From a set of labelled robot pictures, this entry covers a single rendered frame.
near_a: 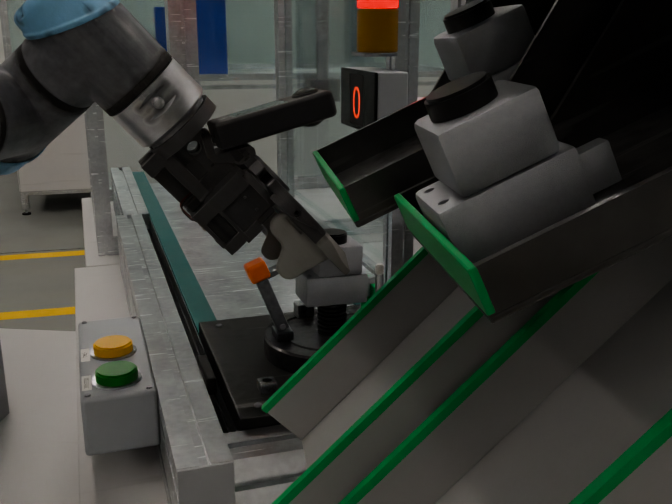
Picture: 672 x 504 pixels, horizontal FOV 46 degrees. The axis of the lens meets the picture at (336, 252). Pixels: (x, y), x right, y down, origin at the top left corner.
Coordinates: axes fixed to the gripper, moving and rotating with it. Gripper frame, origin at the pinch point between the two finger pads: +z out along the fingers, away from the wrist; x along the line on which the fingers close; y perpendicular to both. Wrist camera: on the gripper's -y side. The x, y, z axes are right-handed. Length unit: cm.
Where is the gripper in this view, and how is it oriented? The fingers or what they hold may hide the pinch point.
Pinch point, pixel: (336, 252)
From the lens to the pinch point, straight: 79.0
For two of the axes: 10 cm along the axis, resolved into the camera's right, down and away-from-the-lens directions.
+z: 6.4, 6.6, 4.1
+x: 3.1, 2.6, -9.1
